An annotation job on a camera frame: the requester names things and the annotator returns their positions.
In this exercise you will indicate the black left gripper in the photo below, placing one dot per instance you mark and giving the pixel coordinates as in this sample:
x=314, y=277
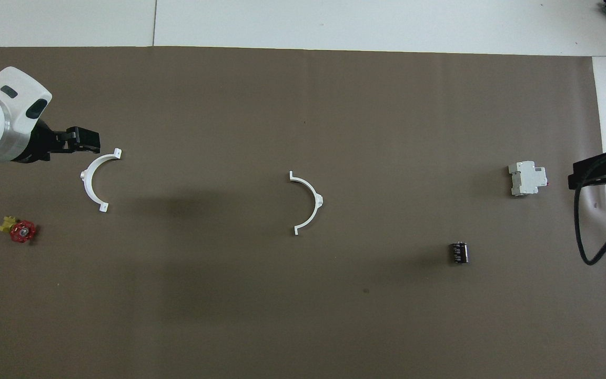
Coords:
x=45, y=142

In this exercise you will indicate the brown paper table mat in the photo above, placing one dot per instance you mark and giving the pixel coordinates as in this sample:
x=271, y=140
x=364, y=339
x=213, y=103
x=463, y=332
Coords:
x=282, y=105

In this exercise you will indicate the white circuit breaker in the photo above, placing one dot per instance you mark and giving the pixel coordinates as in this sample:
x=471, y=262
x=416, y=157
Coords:
x=524, y=179

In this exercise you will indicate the red yellow valve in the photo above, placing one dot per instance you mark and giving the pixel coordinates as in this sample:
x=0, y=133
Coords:
x=21, y=231

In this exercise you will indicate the black cylindrical capacitor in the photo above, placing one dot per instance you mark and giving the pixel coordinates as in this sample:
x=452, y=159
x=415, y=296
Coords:
x=459, y=252

